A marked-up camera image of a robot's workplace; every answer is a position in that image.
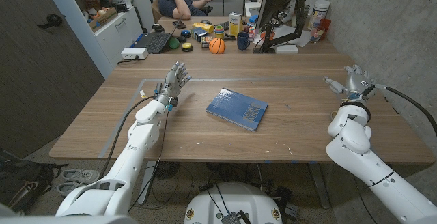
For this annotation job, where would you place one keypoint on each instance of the black round device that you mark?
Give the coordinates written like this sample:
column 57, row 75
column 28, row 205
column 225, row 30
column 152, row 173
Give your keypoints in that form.
column 157, row 28

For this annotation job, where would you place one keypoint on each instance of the black smartphone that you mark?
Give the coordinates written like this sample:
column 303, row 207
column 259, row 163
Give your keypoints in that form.
column 179, row 24

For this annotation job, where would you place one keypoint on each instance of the blue box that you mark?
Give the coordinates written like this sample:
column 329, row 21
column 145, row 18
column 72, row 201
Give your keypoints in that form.
column 199, row 34

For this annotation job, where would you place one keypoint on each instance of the white sneaker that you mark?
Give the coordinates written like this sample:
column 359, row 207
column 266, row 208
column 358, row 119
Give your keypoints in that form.
column 66, row 188
column 80, row 175

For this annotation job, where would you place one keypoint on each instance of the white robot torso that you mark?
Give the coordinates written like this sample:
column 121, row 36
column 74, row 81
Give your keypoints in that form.
column 232, row 200

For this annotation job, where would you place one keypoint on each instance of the white power box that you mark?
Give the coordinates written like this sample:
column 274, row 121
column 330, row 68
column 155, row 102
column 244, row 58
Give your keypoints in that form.
column 134, row 53

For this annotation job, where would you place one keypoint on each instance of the small orange basketball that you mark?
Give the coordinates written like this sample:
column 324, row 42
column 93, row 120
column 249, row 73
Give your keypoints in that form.
column 217, row 45

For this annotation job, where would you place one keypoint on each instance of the cardboard box with items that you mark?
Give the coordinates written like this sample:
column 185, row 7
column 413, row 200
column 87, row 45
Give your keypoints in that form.
column 102, row 18

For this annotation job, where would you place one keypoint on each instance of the flat white box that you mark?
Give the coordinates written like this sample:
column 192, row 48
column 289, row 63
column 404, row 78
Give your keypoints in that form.
column 286, row 48

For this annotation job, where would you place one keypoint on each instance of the yellow snack bag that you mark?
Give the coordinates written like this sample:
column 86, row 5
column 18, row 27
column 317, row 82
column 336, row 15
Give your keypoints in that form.
column 203, row 27

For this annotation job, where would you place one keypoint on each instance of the black scissors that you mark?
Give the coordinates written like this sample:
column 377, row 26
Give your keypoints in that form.
column 229, row 37

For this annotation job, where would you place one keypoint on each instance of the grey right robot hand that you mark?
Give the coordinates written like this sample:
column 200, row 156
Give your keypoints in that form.
column 356, row 85

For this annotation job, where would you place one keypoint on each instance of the green ball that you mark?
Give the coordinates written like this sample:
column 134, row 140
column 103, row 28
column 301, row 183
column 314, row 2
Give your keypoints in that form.
column 174, row 43

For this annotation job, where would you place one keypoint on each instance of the yellow and white carton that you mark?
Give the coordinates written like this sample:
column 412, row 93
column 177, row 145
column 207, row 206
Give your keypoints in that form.
column 235, row 23

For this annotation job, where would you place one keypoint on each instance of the dark blue mug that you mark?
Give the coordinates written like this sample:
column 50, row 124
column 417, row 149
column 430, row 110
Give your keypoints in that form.
column 243, row 41

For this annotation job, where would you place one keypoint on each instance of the black keyboard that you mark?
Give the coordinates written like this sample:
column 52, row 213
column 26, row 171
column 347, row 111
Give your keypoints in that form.
column 223, row 25

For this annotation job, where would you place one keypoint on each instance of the black laptop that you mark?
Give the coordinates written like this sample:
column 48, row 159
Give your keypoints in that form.
column 155, row 41

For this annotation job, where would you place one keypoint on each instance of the colourful puzzle cube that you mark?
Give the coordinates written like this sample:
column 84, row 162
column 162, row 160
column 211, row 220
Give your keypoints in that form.
column 206, row 41

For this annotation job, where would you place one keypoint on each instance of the black backpack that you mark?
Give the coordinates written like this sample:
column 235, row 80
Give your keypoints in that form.
column 24, row 179

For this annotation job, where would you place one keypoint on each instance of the blue book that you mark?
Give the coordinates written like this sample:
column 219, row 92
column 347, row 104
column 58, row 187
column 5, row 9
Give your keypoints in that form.
column 237, row 108

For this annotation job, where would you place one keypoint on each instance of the yellow push button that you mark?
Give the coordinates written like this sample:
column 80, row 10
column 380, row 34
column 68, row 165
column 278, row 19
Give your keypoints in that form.
column 187, row 47

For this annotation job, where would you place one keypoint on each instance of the black floor fan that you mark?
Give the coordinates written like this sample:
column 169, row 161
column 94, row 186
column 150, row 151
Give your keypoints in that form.
column 166, row 169

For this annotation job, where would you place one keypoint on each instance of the white shelf cabinet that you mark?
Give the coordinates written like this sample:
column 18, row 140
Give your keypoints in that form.
column 102, row 29

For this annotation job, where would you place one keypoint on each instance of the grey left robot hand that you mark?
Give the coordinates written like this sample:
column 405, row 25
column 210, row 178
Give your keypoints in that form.
column 174, row 82

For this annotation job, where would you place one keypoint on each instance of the dark wooden door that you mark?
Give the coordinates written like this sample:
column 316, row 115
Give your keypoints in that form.
column 41, row 73

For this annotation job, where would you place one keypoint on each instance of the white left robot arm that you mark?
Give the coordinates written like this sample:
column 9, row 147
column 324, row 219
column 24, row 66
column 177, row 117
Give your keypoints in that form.
column 126, row 169

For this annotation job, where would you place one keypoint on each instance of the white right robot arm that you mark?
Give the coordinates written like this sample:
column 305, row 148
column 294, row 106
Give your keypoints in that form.
column 362, row 162

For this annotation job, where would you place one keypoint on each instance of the blue push button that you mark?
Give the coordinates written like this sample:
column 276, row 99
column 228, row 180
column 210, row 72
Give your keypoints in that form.
column 185, row 33

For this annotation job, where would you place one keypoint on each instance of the white canister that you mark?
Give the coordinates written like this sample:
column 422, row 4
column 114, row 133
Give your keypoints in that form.
column 319, row 14

